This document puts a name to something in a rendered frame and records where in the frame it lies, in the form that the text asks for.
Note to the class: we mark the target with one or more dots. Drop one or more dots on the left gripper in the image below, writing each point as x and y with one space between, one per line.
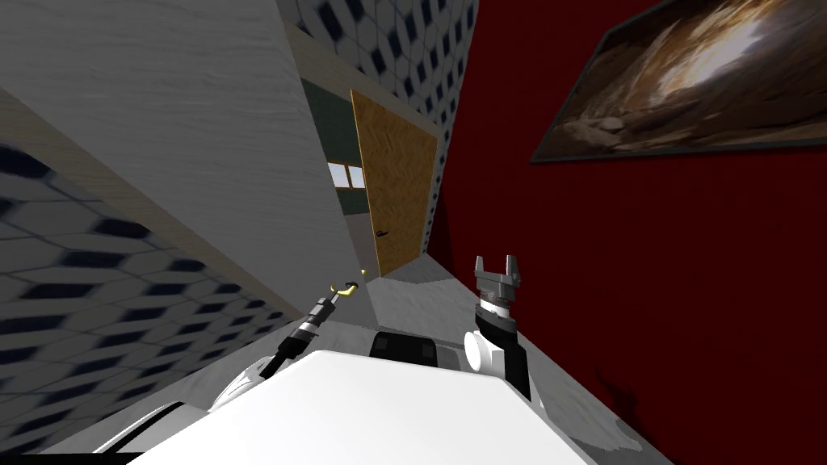
331 300

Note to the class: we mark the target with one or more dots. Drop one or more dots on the dark framed brown picture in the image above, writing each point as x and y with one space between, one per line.
691 77

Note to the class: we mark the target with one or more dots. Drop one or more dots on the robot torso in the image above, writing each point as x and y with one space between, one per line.
362 413

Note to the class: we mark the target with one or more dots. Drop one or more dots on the brown wooden door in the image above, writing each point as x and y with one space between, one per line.
400 187

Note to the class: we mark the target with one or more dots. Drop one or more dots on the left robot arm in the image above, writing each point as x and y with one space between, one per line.
294 343

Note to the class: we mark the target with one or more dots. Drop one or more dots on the pale grey door leaf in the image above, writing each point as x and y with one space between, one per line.
194 129

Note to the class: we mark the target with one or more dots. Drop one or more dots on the bright window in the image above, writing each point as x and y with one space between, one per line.
346 175

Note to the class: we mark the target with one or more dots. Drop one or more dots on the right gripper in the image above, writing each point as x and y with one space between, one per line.
497 285

